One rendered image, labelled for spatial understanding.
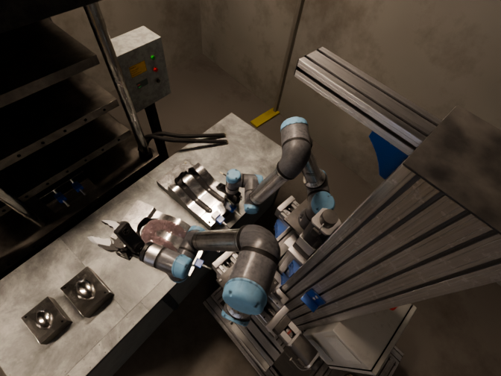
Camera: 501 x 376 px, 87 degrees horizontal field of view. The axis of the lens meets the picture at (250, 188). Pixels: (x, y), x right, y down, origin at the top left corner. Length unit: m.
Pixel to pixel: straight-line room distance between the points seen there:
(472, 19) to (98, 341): 2.82
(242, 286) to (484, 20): 2.14
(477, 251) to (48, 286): 1.80
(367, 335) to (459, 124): 0.87
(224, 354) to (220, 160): 1.47
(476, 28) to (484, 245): 1.93
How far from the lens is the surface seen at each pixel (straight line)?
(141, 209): 1.70
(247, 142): 2.10
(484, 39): 2.40
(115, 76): 1.61
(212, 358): 2.37
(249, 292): 0.70
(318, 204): 1.34
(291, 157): 1.03
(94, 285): 1.66
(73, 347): 1.72
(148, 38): 1.85
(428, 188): 0.55
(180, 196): 1.69
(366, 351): 1.27
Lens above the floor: 2.37
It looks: 58 degrees down
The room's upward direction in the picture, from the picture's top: 11 degrees clockwise
